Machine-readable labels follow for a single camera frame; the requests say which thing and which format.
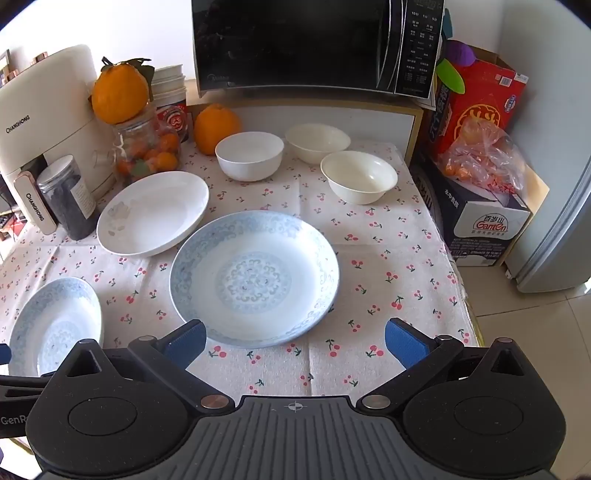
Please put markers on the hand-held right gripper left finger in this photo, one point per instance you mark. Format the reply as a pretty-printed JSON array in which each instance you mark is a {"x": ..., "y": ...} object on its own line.
[{"x": 187, "y": 344}]

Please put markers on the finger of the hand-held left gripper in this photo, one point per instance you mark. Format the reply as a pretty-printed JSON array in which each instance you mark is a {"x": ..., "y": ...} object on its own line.
[
  {"x": 21, "y": 386},
  {"x": 4, "y": 354}
]

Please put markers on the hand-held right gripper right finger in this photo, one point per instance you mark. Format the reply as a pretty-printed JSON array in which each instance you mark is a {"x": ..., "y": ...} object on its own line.
[{"x": 406, "y": 344}]

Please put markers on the blue patterned plate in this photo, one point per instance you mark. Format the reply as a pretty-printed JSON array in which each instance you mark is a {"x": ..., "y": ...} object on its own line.
[
  {"x": 51, "y": 323},
  {"x": 254, "y": 277}
]

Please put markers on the white floral plate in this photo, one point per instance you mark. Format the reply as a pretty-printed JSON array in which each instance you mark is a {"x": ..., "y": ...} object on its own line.
[{"x": 152, "y": 212}]

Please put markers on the cream bowl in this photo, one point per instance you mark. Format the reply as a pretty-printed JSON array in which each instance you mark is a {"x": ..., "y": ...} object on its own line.
[
  {"x": 360, "y": 177},
  {"x": 318, "y": 138}
]

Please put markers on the white bowl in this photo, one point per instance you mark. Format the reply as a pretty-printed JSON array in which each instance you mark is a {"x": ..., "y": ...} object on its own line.
[{"x": 249, "y": 154}]

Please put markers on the cherry print tablecloth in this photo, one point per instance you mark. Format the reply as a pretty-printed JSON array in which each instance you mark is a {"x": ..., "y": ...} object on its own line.
[{"x": 369, "y": 258}]

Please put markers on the cluttered wooden shelf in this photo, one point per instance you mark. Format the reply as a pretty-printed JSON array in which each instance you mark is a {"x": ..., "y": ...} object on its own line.
[{"x": 8, "y": 221}]

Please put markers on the dark blue cardboard box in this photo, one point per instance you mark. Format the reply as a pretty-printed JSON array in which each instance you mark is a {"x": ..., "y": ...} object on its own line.
[{"x": 480, "y": 226}]

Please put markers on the plastic jar with dark contents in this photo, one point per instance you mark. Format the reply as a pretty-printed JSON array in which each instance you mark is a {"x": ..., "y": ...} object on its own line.
[{"x": 69, "y": 203}]

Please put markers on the silver refrigerator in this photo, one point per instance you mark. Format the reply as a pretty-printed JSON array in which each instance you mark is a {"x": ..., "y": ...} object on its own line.
[{"x": 554, "y": 230}]

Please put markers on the glass jar of small oranges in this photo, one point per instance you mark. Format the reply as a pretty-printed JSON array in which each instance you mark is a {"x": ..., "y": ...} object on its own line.
[{"x": 147, "y": 152}]

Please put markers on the clear glass cup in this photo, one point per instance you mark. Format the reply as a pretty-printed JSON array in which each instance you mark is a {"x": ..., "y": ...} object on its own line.
[{"x": 104, "y": 161}]

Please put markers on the plastic bag of oranges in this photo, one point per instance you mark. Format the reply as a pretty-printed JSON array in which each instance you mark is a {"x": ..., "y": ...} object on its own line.
[{"x": 485, "y": 157}]

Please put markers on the tan cardboard sheet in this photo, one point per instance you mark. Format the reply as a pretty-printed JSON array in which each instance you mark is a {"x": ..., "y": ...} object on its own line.
[{"x": 538, "y": 189}]

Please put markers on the large orange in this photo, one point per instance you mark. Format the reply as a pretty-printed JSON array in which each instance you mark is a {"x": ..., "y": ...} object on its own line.
[{"x": 216, "y": 129}]

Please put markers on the white air fryer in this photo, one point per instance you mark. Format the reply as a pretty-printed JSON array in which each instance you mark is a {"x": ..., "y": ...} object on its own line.
[{"x": 41, "y": 115}]

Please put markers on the orange with leaves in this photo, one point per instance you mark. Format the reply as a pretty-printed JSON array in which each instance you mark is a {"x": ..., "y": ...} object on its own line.
[{"x": 117, "y": 94}]

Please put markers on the red cardboard box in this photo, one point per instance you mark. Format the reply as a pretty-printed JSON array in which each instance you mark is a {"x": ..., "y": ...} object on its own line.
[{"x": 485, "y": 97}]

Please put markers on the purple and green plush toy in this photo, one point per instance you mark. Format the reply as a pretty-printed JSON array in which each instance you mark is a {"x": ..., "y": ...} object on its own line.
[{"x": 457, "y": 53}]

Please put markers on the black microwave oven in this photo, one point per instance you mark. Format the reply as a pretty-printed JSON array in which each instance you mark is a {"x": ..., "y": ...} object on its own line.
[{"x": 295, "y": 41}]

